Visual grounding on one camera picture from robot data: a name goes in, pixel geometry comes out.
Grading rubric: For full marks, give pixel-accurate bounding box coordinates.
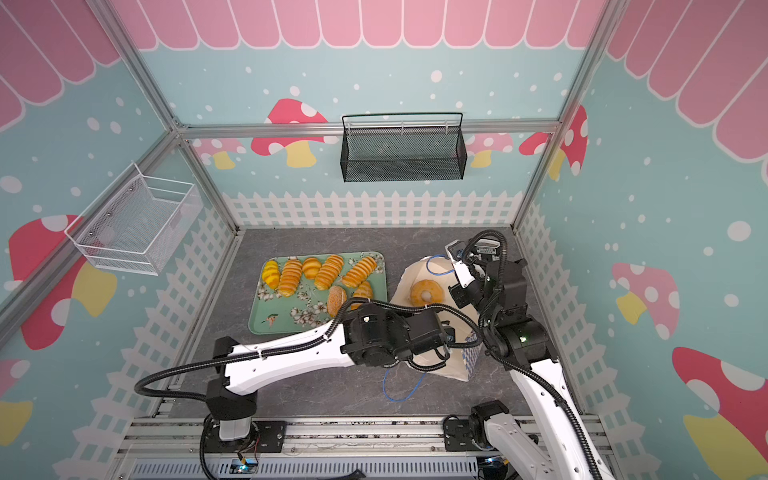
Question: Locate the sesame fake bun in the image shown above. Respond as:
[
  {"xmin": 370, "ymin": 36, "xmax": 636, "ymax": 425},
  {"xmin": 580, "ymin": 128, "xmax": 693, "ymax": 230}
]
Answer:
[{"xmin": 327, "ymin": 285, "xmax": 348, "ymax": 318}]

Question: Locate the glazed fake donut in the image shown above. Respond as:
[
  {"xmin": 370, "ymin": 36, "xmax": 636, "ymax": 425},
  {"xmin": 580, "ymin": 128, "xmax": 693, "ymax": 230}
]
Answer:
[{"xmin": 409, "ymin": 279, "xmax": 444, "ymax": 307}]

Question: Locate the pale yellow twisted bread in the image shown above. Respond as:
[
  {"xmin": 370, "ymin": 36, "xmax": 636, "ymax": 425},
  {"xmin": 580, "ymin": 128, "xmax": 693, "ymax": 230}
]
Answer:
[{"xmin": 342, "ymin": 256, "xmax": 377, "ymax": 288}]

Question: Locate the checkered paper croissant bag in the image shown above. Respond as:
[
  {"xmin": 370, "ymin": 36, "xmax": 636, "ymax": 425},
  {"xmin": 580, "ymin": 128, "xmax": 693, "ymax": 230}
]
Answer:
[{"xmin": 389, "ymin": 256, "xmax": 482, "ymax": 382}]

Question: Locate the yellow fake bread loaf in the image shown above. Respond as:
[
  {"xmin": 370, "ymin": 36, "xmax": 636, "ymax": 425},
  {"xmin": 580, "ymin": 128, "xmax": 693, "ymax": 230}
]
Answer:
[{"xmin": 314, "ymin": 254, "xmax": 344, "ymax": 291}]

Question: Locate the small striped round bun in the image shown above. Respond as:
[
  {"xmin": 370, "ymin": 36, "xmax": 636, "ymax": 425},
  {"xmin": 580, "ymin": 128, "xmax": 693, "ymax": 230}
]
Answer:
[{"xmin": 302, "ymin": 257, "xmax": 322, "ymax": 280}]

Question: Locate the orange fake croissant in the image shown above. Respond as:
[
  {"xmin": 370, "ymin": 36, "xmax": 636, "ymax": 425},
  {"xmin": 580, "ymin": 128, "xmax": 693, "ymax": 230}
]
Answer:
[{"xmin": 277, "ymin": 258, "xmax": 303, "ymax": 298}]

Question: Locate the yellow fake bread roll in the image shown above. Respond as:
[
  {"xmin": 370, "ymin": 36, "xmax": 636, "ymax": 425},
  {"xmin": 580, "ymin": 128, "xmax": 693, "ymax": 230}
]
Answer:
[{"xmin": 261, "ymin": 260, "xmax": 281, "ymax": 290}]

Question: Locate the golden fake croissant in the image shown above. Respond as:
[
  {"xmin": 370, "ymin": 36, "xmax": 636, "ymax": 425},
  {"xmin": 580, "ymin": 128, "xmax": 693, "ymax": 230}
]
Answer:
[{"xmin": 352, "ymin": 280, "xmax": 374, "ymax": 300}]

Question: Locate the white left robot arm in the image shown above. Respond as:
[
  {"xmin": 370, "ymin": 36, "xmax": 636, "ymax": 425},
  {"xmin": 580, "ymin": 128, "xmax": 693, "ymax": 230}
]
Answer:
[{"xmin": 134, "ymin": 298, "xmax": 455, "ymax": 443}]

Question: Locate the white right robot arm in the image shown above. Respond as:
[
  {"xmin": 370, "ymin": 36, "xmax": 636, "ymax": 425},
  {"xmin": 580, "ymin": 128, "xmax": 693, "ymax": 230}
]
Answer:
[{"xmin": 445, "ymin": 230, "xmax": 613, "ymax": 479}]

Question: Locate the green floral serving tray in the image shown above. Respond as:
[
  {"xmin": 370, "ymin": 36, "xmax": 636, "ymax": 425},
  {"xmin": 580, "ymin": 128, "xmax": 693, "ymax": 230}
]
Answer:
[{"xmin": 248, "ymin": 251, "xmax": 388, "ymax": 335}]

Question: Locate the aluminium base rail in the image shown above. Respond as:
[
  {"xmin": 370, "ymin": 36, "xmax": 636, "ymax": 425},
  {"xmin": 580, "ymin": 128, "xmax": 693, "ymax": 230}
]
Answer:
[{"xmin": 59, "ymin": 416, "xmax": 661, "ymax": 480}]

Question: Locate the black mesh wall basket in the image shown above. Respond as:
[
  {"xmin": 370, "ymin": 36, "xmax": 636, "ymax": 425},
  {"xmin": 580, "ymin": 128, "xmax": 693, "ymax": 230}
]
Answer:
[{"xmin": 340, "ymin": 112, "xmax": 468, "ymax": 183}]

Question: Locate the white wire wall basket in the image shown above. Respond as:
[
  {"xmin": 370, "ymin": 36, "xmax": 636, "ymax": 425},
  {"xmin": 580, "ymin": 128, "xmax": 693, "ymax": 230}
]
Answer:
[{"xmin": 64, "ymin": 164, "xmax": 203, "ymax": 276}]

